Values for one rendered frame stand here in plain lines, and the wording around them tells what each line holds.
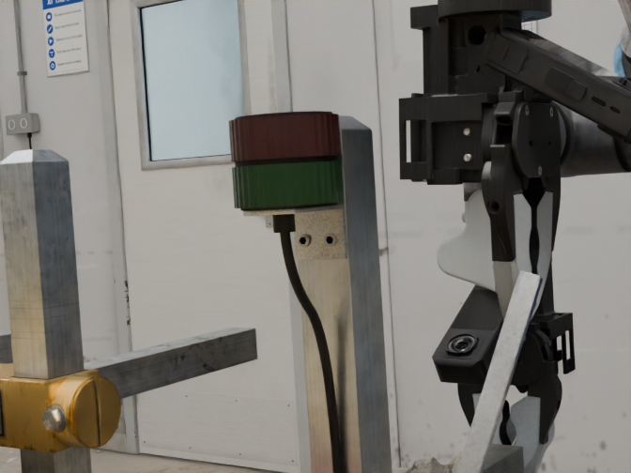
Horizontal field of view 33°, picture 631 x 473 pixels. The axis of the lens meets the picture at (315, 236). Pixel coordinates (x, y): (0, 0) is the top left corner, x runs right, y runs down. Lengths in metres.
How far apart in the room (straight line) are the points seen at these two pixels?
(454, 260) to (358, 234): 0.10
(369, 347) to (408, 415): 3.14
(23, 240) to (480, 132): 0.32
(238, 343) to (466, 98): 0.42
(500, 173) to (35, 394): 0.35
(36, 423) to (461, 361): 0.33
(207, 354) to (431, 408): 2.78
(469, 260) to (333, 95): 3.14
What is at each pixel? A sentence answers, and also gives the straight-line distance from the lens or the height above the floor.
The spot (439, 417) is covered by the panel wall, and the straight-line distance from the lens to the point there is 3.71.
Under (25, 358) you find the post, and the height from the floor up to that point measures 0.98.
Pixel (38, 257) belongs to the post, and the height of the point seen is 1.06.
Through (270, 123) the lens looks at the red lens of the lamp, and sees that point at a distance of 0.56.
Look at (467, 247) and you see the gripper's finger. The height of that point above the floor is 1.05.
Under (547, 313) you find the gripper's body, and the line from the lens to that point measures 0.98.
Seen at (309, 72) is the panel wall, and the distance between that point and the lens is 3.88.
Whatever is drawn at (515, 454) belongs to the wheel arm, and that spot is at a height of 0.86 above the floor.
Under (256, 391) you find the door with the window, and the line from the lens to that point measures 4.15.
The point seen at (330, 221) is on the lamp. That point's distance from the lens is 0.61.
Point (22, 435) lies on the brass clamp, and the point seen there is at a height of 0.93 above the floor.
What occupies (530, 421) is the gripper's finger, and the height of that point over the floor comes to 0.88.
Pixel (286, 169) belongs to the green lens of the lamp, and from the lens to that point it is 0.56.
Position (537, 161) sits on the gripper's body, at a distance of 0.68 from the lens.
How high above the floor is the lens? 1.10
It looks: 3 degrees down
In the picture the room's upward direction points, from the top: 4 degrees counter-clockwise
